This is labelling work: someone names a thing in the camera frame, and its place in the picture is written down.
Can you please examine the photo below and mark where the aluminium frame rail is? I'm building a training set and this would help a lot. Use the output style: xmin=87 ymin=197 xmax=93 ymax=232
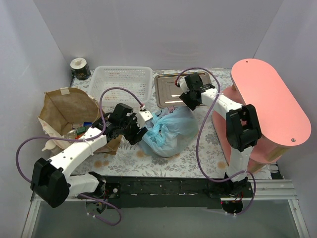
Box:
xmin=22 ymin=179 xmax=309 ymax=238

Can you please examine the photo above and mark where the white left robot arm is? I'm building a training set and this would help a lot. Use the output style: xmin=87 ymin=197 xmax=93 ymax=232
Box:
xmin=31 ymin=103 xmax=153 ymax=208

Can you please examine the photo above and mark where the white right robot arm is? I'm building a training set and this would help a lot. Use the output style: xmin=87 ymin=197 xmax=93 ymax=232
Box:
xmin=175 ymin=73 xmax=262 ymax=197

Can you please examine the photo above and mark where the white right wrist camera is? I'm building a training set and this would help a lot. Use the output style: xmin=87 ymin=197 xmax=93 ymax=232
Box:
xmin=178 ymin=77 xmax=189 ymax=94

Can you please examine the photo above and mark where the pink two-tier shelf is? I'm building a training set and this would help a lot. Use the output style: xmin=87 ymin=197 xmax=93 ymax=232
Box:
xmin=223 ymin=59 xmax=311 ymax=173

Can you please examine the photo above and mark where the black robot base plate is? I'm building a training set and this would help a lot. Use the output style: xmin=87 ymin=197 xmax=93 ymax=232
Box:
xmin=76 ymin=175 xmax=257 ymax=209

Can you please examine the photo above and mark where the brown paper bag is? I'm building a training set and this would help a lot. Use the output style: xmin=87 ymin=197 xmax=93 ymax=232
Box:
xmin=37 ymin=87 xmax=123 ymax=156

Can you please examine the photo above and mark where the white plastic perforated basket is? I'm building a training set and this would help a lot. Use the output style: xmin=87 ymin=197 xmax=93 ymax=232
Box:
xmin=87 ymin=66 xmax=153 ymax=108

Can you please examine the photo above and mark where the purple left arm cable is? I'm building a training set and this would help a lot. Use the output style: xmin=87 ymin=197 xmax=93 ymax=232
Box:
xmin=16 ymin=87 xmax=147 ymax=226

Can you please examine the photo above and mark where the stainless steel tray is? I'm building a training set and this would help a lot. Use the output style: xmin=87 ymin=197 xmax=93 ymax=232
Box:
xmin=155 ymin=71 xmax=211 ymax=108

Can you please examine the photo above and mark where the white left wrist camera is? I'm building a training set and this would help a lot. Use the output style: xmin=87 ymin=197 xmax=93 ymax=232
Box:
xmin=136 ymin=111 xmax=153 ymax=124

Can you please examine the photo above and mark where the floral patterned table mat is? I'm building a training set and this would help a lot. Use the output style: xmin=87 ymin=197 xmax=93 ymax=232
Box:
xmin=71 ymin=68 xmax=272 ymax=179

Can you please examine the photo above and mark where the light blue plastic grocery bag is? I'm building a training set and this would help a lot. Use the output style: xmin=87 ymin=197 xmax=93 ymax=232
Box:
xmin=138 ymin=106 xmax=199 ymax=158

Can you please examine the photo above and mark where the clear plastic bottle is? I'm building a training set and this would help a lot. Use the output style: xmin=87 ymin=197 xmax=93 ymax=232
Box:
xmin=64 ymin=126 xmax=86 ymax=139

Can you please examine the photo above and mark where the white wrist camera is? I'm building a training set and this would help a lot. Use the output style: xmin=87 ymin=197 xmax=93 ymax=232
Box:
xmin=178 ymin=77 xmax=189 ymax=94
xmin=136 ymin=111 xmax=153 ymax=124

